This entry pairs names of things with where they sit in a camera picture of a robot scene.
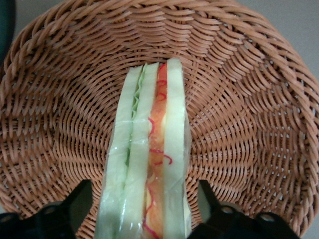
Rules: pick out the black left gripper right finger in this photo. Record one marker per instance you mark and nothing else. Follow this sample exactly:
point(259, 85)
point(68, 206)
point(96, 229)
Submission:
point(224, 224)

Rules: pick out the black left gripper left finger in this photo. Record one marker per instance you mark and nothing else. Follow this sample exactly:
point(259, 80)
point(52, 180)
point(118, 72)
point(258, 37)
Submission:
point(59, 219)

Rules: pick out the triangle sandwich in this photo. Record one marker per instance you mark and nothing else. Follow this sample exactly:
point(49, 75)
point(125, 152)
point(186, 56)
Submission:
point(154, 139)

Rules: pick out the empty brown wicker basket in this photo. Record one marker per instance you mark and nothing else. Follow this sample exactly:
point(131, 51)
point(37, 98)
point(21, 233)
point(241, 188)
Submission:
point(249, 99)

